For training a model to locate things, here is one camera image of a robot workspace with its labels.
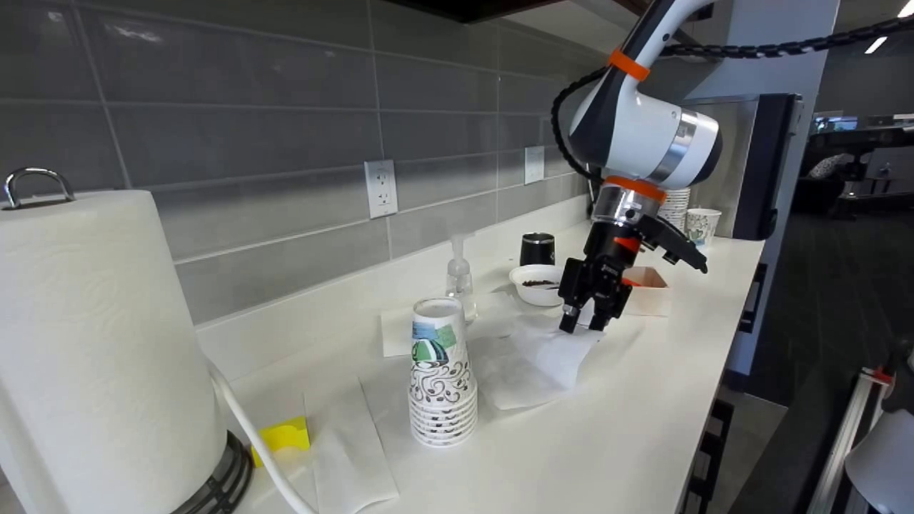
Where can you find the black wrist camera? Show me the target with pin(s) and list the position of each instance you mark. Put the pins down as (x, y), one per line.
(672, 241)

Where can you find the white wall outlet far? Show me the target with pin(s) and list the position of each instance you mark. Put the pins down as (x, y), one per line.
(535, 164)

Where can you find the white wall outlet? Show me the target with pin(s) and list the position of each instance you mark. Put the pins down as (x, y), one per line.
(380, 187)
(535, 164)

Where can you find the yellow sponge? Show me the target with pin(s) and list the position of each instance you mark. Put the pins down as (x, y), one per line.
(288, 434)

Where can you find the black cup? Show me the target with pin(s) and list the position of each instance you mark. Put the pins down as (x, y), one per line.
(539, 249)

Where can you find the white paper towel roll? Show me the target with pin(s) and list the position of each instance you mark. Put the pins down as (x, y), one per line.
(91, 353)

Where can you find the clear soap dispenser bottle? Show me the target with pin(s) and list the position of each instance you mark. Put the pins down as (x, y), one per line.
(458, 280)

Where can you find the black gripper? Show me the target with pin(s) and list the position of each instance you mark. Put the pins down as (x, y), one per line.
(606, 254)

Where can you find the wooden box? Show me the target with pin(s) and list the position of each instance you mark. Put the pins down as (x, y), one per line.
(650, 293)

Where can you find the white cloth near sponge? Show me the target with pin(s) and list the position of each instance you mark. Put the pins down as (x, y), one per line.
(350, 464)

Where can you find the stack of patterned paper cups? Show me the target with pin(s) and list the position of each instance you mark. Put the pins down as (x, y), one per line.
(442, 390)

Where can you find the white bowl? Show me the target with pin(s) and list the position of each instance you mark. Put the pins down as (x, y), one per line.
(535, 283)

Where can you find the black paper towel holder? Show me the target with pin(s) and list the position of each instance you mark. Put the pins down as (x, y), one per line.
(225, 480)

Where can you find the right tall paper cup stack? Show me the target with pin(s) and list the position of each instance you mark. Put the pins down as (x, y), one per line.
(676, 207)

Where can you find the single patterned paper cup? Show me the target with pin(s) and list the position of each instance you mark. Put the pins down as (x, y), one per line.
(700, 223)

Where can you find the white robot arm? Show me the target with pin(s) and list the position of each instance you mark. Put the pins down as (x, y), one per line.
(635, 150)

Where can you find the white wall outlet near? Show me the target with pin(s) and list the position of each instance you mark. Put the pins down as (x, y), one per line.
(380, 187)

